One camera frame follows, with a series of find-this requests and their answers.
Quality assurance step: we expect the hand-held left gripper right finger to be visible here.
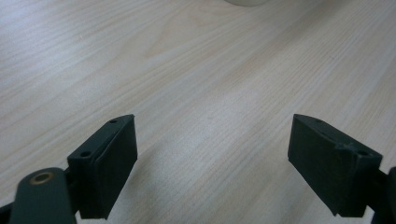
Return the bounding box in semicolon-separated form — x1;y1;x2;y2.
287;113;384;218

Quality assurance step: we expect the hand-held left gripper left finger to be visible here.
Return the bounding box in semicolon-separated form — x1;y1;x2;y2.
66;113;139;220

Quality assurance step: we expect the white square bin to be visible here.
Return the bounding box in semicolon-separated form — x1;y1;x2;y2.
223;0;271;8

